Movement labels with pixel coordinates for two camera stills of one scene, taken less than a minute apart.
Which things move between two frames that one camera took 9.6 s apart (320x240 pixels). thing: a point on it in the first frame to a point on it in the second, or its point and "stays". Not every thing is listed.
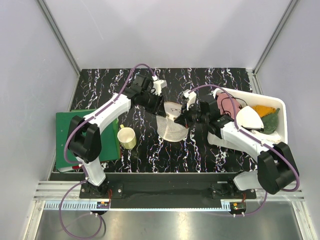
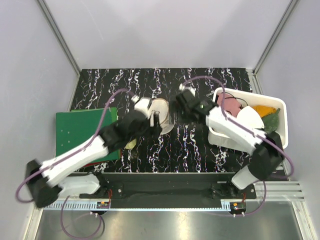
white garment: (246, 116) stays
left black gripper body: (151, 102) to (146, 131)
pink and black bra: (225, 105) stays
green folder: (110, 150) stays
